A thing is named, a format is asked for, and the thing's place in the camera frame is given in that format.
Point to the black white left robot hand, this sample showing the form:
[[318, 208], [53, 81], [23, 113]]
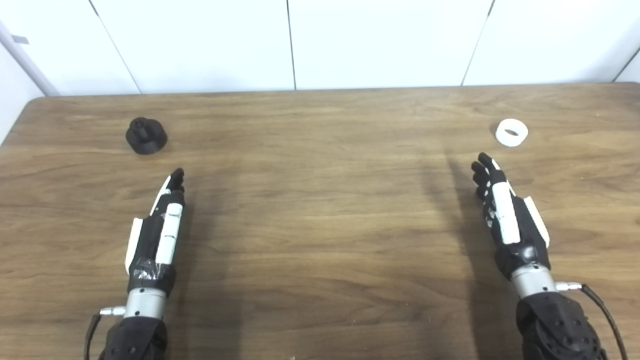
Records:
[[150, 250]]

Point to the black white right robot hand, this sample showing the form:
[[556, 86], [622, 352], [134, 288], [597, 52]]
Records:
[[522, 235]]

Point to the round black plastic part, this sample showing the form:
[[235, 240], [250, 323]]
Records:
[[146, 137]]

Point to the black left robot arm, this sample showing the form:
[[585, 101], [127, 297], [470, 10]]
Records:
[[137, 337]]

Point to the grey wall corner post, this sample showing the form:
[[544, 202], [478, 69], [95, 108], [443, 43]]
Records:
[[30, 62]]

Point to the small grey wall tag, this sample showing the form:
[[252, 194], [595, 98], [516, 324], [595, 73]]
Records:
[[20, 39]]

